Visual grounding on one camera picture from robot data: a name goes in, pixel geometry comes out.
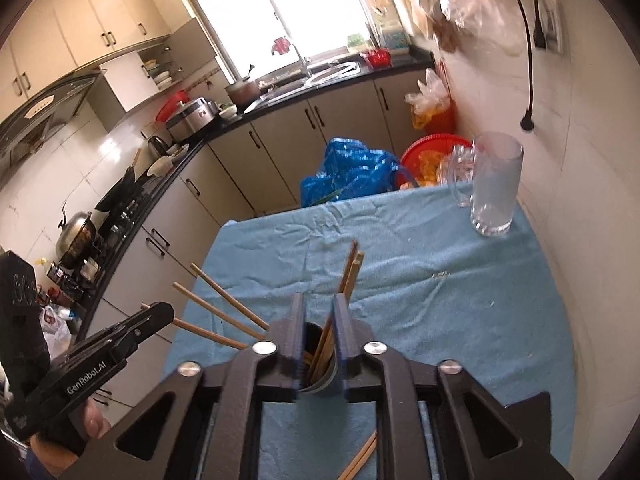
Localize beige lower kitchen cabinets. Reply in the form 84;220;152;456
85;77;436;411

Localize gas stove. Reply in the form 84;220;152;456
97;180;156;246

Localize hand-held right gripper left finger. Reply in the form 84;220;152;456
60;292;306;480

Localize orange plastic bag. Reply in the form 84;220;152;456
405;67;456;131

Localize clear glass mug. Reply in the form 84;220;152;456
447;131;525;238

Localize red plastic colander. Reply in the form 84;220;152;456
155;91;191;123

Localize black power cable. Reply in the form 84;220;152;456
500;0;538;133

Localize blue plastic bag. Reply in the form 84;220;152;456
300;137;418;208

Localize wok with steel lid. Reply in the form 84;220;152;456
55;202;98;268

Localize blue tablecloth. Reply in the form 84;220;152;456
162;182;576;480

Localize hanging plastic bags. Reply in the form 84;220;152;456
400;0;531;56

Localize beige upper kitchen cabinets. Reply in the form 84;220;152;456
0;0;171;101

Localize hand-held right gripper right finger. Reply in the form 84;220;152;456
330;292;576;480

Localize silver rice cooker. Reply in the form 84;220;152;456
165;97;220;142

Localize white plastic bag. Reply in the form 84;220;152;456
40;305;73;347

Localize large red plastic basket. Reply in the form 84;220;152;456
400;133;473;188

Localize steel kitchen sink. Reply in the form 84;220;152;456
257;60;363;101

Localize beige kitchen cabinets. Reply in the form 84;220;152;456
0;0;171;101
85;77;436;411

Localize dark metal chopstick holder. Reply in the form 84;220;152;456
298;321;341;398

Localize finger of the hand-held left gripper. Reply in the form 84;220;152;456
107;301;176;356

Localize brown cooking pot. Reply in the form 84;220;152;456
224;77;262;107

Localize wooden chopstick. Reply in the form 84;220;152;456
320;240;359;361
171;282;267;341
312;252;365;376
336;432;377;480
345;440;378;480
140;302;249;351
306;330;331;382
189;262;271;331

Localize black frying pan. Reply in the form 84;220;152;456
95;149;143;211

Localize kitchen window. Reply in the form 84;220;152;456
187;0;381;81

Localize person's left hand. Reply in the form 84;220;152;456
30;399;113;466

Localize black kitchen countertop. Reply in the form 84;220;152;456
75;52;436;321

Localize black range hood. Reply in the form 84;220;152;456
0;70;108;171

